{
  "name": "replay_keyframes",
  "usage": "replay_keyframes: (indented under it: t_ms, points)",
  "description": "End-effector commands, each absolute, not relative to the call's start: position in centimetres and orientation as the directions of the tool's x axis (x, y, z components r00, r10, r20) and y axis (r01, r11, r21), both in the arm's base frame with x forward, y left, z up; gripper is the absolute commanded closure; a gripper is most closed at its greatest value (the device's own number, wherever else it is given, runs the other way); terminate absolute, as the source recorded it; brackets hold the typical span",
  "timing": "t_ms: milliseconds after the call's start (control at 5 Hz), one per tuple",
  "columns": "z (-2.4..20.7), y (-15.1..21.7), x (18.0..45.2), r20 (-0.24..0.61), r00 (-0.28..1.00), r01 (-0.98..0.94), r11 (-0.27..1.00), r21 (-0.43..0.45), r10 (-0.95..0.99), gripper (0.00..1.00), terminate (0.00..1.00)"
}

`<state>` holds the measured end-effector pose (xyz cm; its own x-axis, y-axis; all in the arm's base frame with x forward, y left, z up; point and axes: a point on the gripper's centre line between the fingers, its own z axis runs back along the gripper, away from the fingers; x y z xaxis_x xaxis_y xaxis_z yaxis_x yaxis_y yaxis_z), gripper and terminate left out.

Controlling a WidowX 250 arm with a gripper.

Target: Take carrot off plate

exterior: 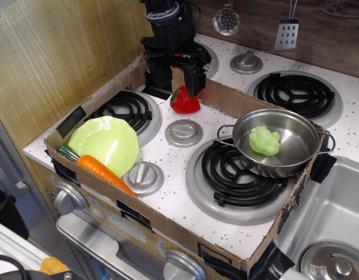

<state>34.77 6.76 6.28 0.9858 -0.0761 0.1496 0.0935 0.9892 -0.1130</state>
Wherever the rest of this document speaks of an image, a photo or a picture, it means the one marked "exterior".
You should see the back grey stove knob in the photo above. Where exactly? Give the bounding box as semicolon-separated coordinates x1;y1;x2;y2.
230;51;263;75

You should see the oven door handle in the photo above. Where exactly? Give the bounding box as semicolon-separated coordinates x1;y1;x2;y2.
57;213;164;279

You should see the red toy strawberry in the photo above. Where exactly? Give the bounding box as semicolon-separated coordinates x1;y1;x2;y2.
170;86;201;114

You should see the light green plate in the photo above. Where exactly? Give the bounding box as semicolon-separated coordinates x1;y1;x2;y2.
68;116;139;177

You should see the black equipment at left edge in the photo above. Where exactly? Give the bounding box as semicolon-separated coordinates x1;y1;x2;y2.
0;189;29;240

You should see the hanging steel strainer ladle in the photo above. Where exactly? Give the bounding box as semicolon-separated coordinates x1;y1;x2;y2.
212;0;242;36

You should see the front left black burner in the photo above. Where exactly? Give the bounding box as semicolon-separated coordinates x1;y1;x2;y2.
87;90;161;147

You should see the hanging steel spatula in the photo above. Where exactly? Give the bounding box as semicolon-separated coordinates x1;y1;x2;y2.
274;1;299;51

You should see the steel sink basin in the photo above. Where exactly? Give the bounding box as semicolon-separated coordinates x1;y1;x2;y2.
277;157;359;279

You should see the orange cloth scrap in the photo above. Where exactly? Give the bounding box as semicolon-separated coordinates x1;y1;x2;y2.
39;257;69;275

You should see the sink drain strainer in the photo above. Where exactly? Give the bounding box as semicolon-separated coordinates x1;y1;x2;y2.
297;240;359;279

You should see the black burner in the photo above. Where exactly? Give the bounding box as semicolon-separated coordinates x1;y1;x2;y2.
198;42;219;79
185;138;297;226
87;90;161;147
247;71;343;128

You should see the back right black burner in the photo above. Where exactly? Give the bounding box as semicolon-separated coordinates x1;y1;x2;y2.
247;71;343;128

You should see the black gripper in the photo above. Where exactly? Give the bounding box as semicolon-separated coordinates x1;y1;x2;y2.
140;19;211;98

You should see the back left black burner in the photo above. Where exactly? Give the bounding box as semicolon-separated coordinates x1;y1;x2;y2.
198;42;219;79

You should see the centre grey stove knob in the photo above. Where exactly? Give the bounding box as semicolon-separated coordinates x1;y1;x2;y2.
165;120;203;148

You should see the oven clock display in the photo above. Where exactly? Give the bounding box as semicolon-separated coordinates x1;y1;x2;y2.
103;208;147;243

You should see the front right black burner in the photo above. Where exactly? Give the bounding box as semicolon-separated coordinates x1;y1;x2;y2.
185;138;297;226

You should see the steel pot with handles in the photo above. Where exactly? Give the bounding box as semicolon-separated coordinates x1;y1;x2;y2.
217;108;336;178

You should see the right oven dial knob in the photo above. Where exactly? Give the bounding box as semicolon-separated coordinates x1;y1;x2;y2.
163;249;207;280

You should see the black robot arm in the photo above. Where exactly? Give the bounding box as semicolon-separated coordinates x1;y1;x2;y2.
141;1;211;97

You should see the cardboard fence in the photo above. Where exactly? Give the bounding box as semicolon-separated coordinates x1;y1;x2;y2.
44;58;333;279

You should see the orange toy carrot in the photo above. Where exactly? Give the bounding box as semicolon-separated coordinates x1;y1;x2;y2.
58;145;137;197

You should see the left oven dial knob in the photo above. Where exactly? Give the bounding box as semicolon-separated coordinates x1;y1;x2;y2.
54;181;89;215

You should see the red yellow toy fruit half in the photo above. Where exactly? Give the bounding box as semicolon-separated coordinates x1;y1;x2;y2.
170;54;189;69

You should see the front grey stove knob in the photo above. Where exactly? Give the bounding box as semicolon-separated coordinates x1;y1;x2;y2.
123;162;164;197

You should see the oven dial knob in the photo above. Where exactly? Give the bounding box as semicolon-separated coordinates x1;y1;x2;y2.
163;249;207;280
54;181;89;215

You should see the grey stove knob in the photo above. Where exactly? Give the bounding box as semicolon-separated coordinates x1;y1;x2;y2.
123;162;164;197
230;51;263;75
165;120;203;148

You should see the green toy vegetable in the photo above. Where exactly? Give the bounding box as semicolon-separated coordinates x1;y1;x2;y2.
249;127;281;156

